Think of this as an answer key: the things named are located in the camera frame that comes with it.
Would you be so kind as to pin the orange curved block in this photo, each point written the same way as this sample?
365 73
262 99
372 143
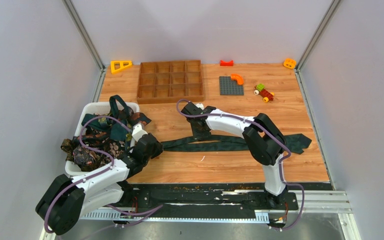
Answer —
238 78

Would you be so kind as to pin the pile of patterned ties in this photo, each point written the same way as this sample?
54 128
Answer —
105 135

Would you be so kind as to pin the dark green leaf tie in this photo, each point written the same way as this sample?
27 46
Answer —
296 143

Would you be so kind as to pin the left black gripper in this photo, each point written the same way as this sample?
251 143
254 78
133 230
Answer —
158 149

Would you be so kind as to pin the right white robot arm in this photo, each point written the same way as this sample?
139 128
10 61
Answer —
264 140

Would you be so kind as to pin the wooden compartment tray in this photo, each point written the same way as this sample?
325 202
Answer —
163 82

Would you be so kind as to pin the orange round block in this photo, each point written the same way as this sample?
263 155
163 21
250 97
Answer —
289 63

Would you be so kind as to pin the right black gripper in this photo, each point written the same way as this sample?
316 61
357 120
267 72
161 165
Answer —
199 136

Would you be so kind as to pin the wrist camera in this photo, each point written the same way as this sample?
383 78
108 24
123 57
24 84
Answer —
138 132
200 106

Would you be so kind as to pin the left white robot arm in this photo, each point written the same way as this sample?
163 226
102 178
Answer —
67 199

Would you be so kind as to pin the red plastic block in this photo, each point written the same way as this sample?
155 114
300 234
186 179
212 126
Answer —
226 63

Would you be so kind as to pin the yellow triangular block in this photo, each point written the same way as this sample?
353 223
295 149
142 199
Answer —
117 66

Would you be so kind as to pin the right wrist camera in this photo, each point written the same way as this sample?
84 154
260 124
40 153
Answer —
200 106

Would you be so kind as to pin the toy brick car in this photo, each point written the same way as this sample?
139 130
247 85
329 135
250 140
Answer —
261 90

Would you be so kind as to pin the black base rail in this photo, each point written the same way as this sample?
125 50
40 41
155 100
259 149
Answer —
205 200

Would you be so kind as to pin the white plastic basket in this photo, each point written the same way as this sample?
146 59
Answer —
99 108

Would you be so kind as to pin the grey studded baseplate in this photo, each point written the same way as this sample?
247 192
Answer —
229 87

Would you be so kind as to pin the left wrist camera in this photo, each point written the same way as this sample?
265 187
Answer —
138 132

